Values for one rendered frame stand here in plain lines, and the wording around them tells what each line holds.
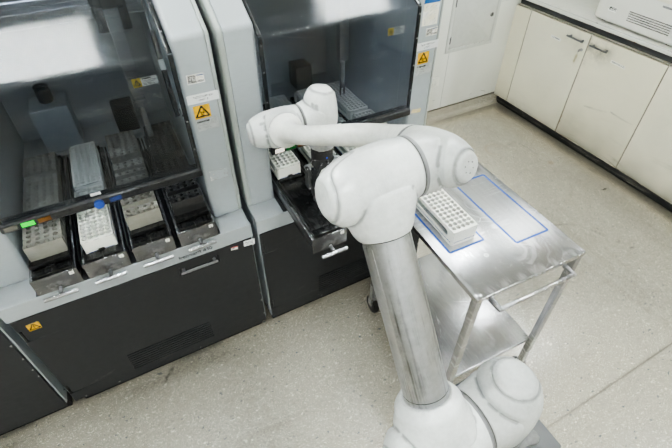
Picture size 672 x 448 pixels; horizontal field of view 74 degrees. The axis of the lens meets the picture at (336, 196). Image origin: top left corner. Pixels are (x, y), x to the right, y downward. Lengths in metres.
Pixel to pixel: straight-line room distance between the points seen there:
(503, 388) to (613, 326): 1.59
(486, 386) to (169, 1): 1.32
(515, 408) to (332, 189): 0.63
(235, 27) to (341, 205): 0.80
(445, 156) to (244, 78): 0.82
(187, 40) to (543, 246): 1.29
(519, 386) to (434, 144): 0.57
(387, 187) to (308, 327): 1.55
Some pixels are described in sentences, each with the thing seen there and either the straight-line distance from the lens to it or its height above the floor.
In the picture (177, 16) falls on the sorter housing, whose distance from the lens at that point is 1.45.
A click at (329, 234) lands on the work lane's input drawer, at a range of 1.55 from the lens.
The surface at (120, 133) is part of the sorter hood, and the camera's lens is 1.48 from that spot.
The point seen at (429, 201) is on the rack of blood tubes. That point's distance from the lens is 1.60.
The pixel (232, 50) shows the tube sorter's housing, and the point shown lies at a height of 1.37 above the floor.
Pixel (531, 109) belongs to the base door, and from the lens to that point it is 3.85.
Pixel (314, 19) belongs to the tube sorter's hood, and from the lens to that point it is 1.53.
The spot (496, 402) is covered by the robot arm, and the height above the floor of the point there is 0.95.
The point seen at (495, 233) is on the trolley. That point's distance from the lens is 1.63.
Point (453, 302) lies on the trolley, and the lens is 2.08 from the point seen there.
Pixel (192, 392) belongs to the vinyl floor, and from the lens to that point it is 2.21.
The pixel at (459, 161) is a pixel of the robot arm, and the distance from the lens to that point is 0.87.
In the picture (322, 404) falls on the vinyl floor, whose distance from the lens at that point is 2.10.
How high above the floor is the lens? 1.93
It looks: 41 degrees down
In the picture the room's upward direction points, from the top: straight up
